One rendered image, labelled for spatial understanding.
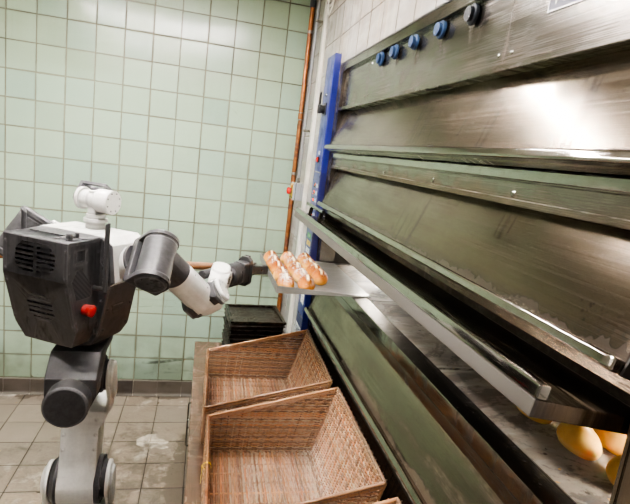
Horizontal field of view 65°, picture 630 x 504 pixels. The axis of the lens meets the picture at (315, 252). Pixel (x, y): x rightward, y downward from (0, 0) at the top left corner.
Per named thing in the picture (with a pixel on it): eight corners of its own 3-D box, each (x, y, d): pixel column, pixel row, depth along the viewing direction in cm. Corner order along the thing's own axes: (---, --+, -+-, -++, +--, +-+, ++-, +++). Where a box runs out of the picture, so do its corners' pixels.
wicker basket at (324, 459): (331, 451, 191) (340, 384, 186) (376, 572, 137) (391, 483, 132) (201, 451, 181) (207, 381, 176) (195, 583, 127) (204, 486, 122)
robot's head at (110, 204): (104, 223, 136) (106, 191, 134) (73, 218, 138) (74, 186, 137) (120, 221, 142) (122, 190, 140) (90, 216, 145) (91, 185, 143)
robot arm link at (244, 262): (254, 287, 200) (239, 293, 189) (234, 282, 203) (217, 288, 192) (257, 257, 198) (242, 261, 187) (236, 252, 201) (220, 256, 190)
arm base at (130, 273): (180, 294, 132) (154, 272, 123) (139, 302, 136) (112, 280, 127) (190, 248, 141) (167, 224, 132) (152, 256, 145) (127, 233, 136)
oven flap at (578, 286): (324, 208, 236) (343, 170, 234) (632, 382, 65) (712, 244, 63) (316, 204, 234) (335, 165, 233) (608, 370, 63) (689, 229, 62)
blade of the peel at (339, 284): (276, 293, 180) (277, 285, 179) (259, 258, 232) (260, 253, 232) (370, 297, 188) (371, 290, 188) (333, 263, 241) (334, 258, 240)
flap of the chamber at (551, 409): (293, 215, 234) (333, 226, 239) (528, 417, 62) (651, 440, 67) (295, 210, 233) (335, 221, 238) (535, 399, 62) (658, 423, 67)
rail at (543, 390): (295, 210, 233) (299, 211, 234) (535, 399, 62) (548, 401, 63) (296, 206, 233) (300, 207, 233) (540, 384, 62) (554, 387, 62)
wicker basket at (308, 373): (302, 380, 248) (309, 328, 243) (326, 446, 194) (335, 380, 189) (203, 377, 238) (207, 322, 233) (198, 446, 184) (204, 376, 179)
